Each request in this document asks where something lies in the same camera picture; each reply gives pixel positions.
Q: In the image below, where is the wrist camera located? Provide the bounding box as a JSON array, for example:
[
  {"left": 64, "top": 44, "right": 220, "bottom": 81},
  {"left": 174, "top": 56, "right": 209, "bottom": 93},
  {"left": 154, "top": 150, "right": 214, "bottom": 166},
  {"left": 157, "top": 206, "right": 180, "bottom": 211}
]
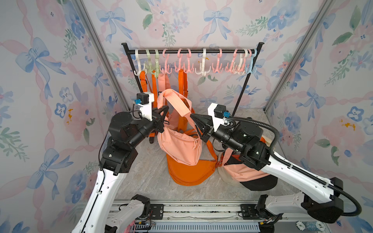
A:
[
  {"left": 207, "top": 103, "right": 231, "bottom": 132},
  {"left": 134, "top": 92, "right": 154, "bottom": 121}
]

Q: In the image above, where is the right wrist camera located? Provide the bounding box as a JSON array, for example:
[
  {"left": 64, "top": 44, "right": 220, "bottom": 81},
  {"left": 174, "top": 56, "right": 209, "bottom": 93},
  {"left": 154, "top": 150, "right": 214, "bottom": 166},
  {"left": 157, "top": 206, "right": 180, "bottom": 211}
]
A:
[{"left": 207, "top": 103, "right": 231, "bottom": 132}]

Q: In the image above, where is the green plastic hook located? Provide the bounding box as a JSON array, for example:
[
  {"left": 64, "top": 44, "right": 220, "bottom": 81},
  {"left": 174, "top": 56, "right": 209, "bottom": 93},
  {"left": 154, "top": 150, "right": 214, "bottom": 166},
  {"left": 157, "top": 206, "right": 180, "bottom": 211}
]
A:
[{"left": 145, "top": 49, "right": 161, "bottom": 78}]

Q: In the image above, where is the pink crossbody bag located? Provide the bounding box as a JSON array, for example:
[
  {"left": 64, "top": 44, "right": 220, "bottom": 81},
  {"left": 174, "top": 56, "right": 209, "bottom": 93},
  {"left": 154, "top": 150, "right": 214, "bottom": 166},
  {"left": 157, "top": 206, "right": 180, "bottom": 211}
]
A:
[
  {"left": 222, "top": 149, "right": 269, "bottom": 182},
  {"left": 157, "top": 104, "right": 202, "bottom": 166}
]

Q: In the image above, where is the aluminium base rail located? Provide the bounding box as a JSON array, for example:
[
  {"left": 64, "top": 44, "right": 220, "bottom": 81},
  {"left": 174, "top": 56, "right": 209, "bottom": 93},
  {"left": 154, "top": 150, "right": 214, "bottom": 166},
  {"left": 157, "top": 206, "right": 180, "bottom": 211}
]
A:
[{"left": 110, "top": 199, "right": 330, "bottom": 233}]

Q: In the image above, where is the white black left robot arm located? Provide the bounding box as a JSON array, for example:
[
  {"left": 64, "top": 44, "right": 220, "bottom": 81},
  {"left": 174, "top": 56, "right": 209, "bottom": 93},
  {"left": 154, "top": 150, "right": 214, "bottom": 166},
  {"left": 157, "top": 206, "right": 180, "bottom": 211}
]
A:
[{"left": 73, "top": 106, "right": 169, "bottom": 233}]

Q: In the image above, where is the light blue plastic hook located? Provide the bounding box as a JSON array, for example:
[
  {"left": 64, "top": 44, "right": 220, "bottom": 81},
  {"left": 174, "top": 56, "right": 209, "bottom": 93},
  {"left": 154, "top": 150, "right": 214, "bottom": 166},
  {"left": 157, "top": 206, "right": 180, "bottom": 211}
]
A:
[{"left": 245, "top": 49, "right": 257, "bottom": 74}]

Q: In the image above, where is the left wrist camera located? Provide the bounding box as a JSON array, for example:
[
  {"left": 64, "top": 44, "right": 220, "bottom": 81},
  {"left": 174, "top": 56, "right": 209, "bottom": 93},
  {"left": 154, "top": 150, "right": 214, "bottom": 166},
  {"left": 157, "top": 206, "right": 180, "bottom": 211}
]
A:
[{"left": 134, "top": 92, "right": 154, "bottom": 121}]

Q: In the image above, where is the white plastic hook left end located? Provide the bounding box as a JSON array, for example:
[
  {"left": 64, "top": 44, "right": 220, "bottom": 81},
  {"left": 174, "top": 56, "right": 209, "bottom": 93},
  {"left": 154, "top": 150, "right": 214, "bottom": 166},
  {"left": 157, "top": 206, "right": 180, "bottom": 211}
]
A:
[{"left": 134, "top": 49, "right": 146, "bottom": 76}]

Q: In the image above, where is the black metal garment rack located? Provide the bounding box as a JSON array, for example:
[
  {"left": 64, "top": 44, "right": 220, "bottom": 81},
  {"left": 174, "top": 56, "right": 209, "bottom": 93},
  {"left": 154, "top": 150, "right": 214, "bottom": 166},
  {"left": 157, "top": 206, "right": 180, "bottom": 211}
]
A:
[{"left": 121, "top": 42, "right": 265, "bottom": 115}]

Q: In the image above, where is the white plastic hook middle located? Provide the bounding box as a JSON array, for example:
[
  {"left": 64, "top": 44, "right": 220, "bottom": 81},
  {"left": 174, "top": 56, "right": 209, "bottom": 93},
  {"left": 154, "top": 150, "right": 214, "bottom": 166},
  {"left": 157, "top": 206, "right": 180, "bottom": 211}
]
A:
[{"left": 194, "top": 48, "right": 211, "bottom": 76}]

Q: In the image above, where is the black crossbody bag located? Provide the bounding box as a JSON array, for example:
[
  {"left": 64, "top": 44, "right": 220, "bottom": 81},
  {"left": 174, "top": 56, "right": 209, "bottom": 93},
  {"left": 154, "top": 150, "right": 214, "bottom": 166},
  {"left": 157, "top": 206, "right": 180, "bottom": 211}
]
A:
[{"left": 223, "top": 156, "right": 278, "bottom": 191}]

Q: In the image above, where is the beige crossbody bag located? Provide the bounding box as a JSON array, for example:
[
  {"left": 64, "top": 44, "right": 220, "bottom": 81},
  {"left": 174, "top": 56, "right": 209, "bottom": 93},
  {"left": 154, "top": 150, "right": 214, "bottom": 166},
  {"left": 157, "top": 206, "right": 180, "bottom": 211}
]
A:
[{"left": 217, "top": 136, "right": 277, "bottom": 187}]

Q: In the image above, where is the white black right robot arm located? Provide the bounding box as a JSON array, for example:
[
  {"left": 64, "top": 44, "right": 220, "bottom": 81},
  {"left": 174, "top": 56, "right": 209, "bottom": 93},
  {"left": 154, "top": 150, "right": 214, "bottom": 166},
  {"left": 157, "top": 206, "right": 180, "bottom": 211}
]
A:
[{"left": 190, "top": 114, "right": 362, "bottom": 223}]

